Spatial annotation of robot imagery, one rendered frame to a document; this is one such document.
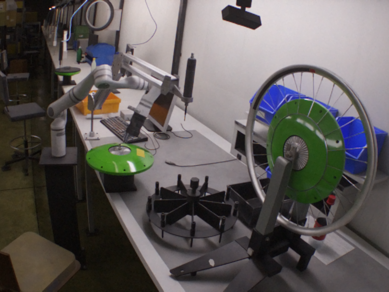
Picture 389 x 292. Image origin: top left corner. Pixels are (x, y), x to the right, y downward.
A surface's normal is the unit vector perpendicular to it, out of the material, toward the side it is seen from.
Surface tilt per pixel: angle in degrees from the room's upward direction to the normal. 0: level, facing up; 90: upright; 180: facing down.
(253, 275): 18
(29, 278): 0
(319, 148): 83
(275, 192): 87
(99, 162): 23
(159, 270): 0
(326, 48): 90
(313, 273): 0
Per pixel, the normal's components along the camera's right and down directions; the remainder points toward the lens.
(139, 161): 0.42, -0.75
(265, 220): -0.84, 0.05
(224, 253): -0.15, -0.84
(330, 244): 0.12, -0.92
